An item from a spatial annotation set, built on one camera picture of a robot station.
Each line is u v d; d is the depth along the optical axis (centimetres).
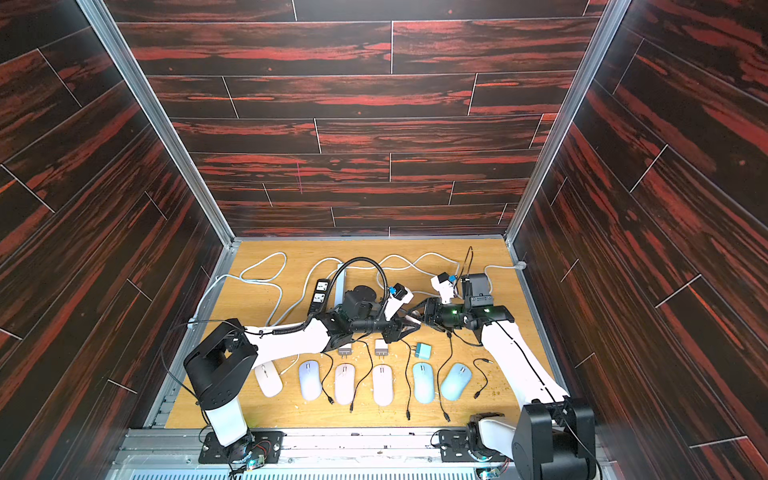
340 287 112
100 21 67
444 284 75
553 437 39
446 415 79
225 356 52
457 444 74
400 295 71
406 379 84
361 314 67
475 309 64
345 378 83
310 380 83
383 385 82
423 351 88
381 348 89
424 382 83
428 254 114
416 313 77
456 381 83
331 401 81
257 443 73
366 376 86
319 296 101
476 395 82
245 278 107
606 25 68
